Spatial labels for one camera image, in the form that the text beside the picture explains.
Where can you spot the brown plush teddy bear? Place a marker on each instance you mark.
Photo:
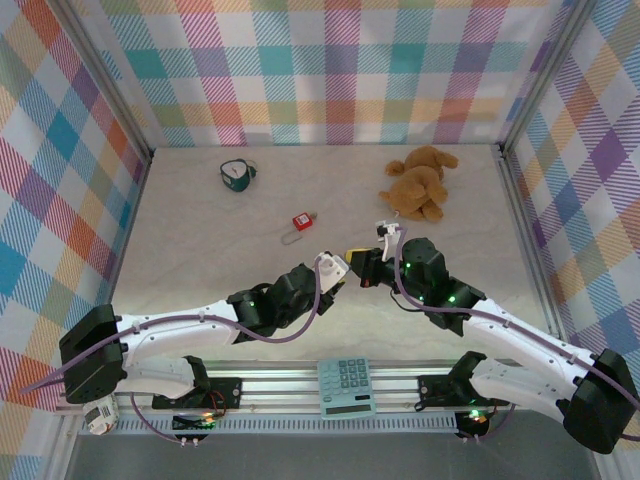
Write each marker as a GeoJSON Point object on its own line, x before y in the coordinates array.
{"type": "Point", "coordinates": [420, 185]}

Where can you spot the teal alarm clock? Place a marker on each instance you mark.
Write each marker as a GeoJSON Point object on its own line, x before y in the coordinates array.
{"type": "Point", "coordinates": [235, 175]}

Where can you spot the white box on rail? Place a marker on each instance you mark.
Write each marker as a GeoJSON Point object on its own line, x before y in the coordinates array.
{"type": "Point", "coordinates": [100, 417]}

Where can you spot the aluminium frame floor rail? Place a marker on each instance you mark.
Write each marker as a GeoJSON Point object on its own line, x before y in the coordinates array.
{"type": "Point", "coordinates": [124, 250]}
{"type": "Point", "coordinates": [527, 225]}

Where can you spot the light blue calculator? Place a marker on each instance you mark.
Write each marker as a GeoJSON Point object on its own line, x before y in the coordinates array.
{"type": "Point", "coordinates": [345, 385]}

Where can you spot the aluminium mounting rail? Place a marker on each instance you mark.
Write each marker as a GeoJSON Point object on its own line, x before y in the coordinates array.
{"type": "Point", "coordinates": [280, 395]}

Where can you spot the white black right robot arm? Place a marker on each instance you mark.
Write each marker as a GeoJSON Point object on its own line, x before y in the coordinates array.
{"type": "Point", "coordinates": [525, 340]}

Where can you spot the red safety padlock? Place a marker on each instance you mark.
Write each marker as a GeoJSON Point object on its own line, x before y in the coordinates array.
{"type": "Point", "coordinates": [300, 221]}

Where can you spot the aluminium frame post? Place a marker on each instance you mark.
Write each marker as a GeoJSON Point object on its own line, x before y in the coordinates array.
{"type": "Point", "coordinates": [546, 75]}
{"type": "Point", "coordinates": [110, 85]}

